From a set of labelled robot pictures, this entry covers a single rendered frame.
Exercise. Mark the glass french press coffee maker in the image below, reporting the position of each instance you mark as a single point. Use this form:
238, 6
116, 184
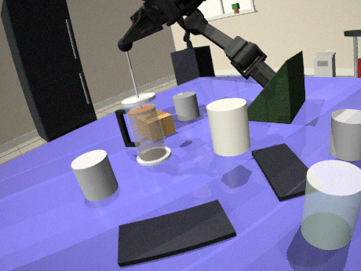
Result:
144, 123

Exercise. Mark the cream cylinder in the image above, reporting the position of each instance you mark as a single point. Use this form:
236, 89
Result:
229, 126

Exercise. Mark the tan rectangular block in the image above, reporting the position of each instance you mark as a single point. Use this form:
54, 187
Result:
167, 123

